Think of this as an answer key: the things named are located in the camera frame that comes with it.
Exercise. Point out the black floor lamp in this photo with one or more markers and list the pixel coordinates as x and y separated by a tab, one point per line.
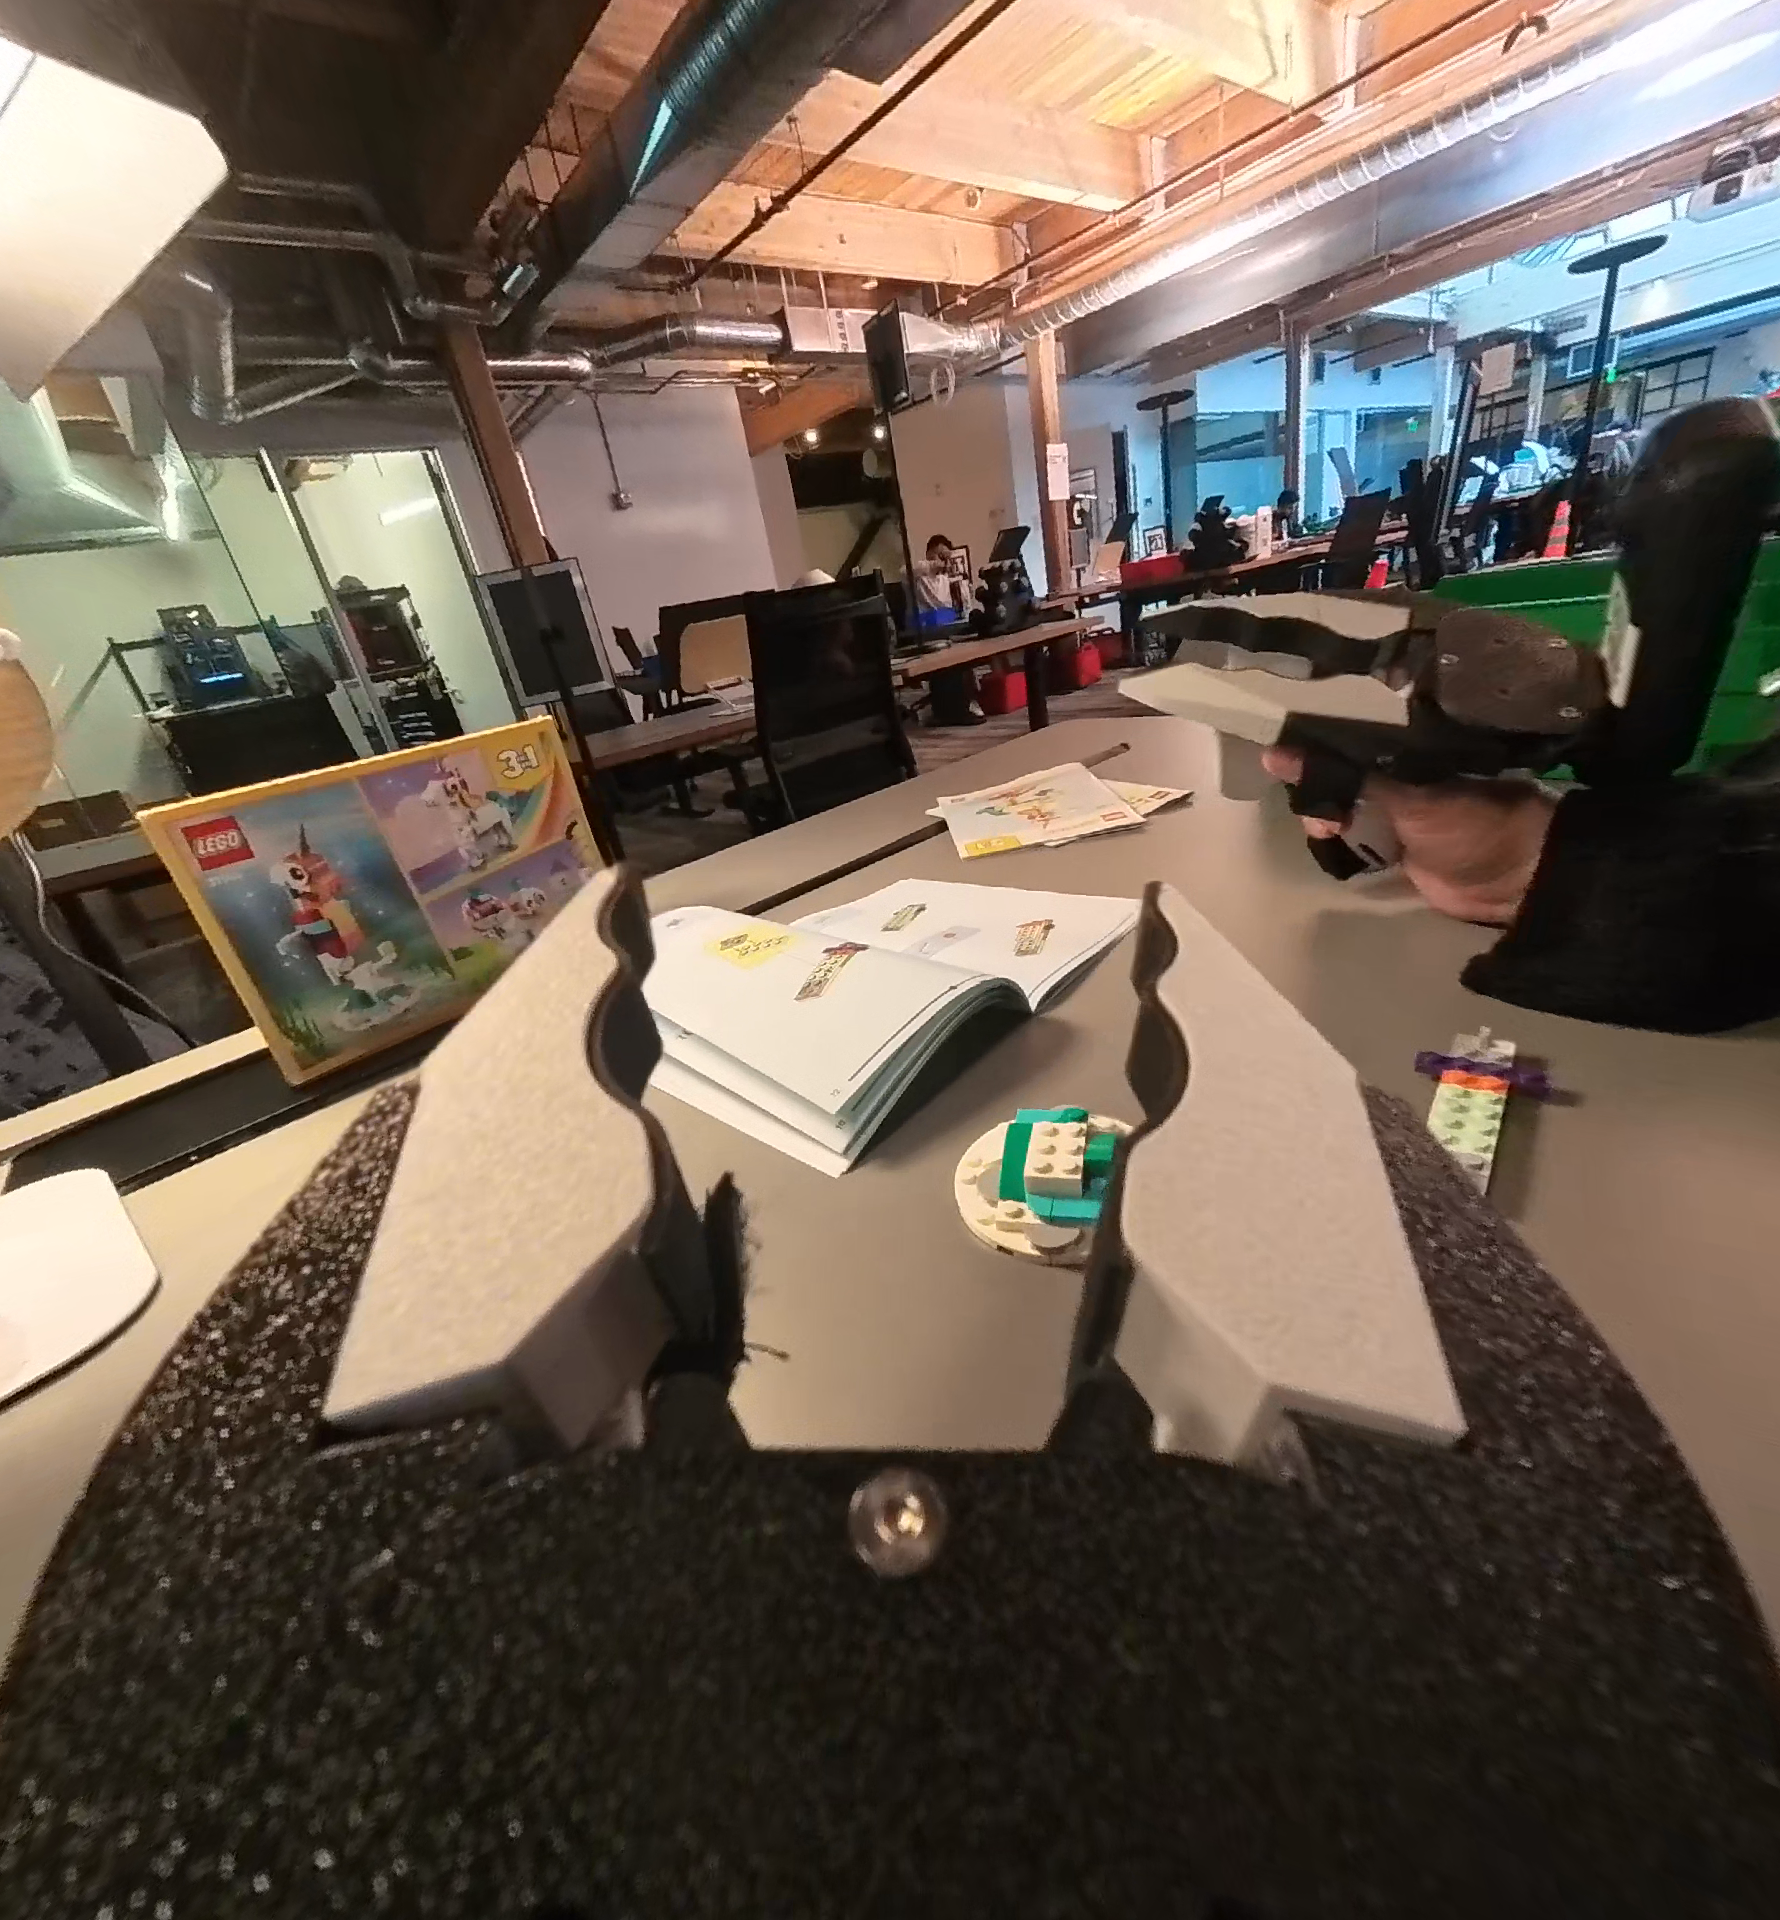
1606	344

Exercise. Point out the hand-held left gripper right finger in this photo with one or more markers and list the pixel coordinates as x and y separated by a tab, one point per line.
1251	1200

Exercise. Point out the ceiling projector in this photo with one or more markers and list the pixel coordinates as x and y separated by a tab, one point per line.
1738	177

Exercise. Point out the person's right forearm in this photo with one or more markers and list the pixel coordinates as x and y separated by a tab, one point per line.
1685	900

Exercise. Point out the black equipment cabinet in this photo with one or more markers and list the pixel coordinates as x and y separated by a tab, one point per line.
244	704

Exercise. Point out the white lamp base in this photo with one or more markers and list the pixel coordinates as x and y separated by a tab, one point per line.
21	1291

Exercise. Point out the black office chair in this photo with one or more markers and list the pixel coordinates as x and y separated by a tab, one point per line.
823	690

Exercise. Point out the long wooden desk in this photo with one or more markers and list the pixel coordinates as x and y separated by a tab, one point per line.
1002	645

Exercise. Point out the open instruction booklet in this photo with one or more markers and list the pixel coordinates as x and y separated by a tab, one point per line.
861	1005

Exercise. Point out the hanging black monitor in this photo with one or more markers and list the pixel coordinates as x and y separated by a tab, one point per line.
887	356

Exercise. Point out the framed board on stand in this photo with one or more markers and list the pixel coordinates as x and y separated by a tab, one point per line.
544	630

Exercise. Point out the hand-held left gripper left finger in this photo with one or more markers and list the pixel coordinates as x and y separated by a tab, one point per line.
509	1184

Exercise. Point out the round white teal brick build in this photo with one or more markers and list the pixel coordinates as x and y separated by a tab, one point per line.
1032	1184

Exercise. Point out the pale green purple brick strip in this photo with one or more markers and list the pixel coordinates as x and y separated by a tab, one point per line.
1479	1102

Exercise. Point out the closed instruction booklet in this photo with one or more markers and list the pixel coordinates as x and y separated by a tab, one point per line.
1032	811

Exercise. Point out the person's right hand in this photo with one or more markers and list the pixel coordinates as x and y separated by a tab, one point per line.
1475	855

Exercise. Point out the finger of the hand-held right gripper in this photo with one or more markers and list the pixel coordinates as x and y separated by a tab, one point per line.
1235	703
1324	615

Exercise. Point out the yellow toy set box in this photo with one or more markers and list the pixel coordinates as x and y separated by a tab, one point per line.
364	900

